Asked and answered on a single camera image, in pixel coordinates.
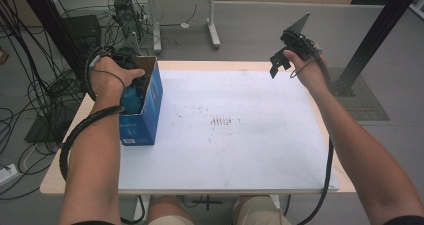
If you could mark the person's right hand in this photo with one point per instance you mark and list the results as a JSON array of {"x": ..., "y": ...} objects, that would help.
[{"x": 308, "y": 73}]

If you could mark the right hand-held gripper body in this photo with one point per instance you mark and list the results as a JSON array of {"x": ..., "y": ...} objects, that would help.
[{"x": 298, "y": 40}]

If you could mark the blue cardboard box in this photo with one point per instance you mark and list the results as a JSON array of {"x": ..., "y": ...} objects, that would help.
[{"x": 150, "y": 111}]

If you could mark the black metal frame beam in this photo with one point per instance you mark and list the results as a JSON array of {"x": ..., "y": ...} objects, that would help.
[{"x": 376, "y": 35}]

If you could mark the person's leg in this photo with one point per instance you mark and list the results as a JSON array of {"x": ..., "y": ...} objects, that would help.
[
  {"x": 260, "y": 211},
  {"x": 168, "y": 211}
]

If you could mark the black computer case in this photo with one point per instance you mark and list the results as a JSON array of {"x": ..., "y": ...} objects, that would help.
[{"x": 83, "y": 30}]

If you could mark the black floor mat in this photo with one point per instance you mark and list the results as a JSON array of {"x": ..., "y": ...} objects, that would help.
[{"x": 43, "y": 131}]

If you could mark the black metal frame post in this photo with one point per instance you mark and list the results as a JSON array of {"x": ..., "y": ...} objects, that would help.
[{"x": 50, "y": 25}]

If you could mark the person's left leg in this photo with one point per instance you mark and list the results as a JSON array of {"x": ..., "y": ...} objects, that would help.
[{"x": 168, "y": 211}]

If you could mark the person's left hand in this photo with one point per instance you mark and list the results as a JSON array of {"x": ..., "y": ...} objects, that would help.
[{"x": 108, "y": 76}]

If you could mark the white desk with metal legs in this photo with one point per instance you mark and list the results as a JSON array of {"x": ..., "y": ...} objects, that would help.
[{"x": 213, "y": 25}]

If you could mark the white table mat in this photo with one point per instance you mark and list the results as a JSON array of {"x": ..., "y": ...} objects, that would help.
[{"x": 233, "y": 145}]

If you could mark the white power strip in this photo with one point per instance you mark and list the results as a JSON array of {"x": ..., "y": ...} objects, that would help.
[{"x": 7, "y": 174}]

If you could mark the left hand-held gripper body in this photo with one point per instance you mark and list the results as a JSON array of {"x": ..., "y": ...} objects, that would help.
[{"x": 125, "y": 59}]

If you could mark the grey device on stand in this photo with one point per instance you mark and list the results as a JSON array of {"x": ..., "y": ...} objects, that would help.
[{"x": 126, "y": 15}]

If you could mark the person's right leg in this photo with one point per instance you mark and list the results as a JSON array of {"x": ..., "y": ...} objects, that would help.
[{"x": 260, "y": 211}]

